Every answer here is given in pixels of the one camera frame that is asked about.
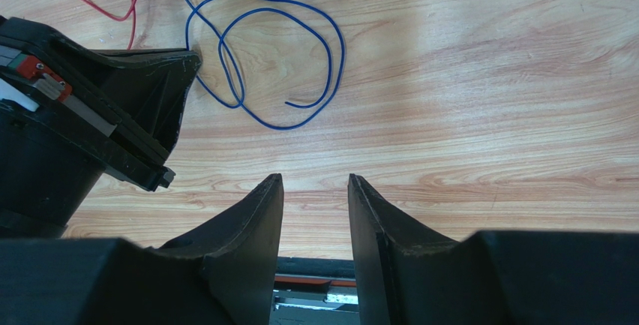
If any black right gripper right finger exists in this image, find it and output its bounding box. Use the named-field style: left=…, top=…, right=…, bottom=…
left=348, top=174, right=638, bottom=324

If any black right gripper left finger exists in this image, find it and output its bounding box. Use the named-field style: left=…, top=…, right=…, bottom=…
left=1, top=173, right=284, bottom=324

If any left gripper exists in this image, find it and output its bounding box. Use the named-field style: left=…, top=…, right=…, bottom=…
left=1, top=17, right=202, bottom=239

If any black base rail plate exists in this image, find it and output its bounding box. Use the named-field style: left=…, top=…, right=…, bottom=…
left=269, top=257, right=360, bottom=324

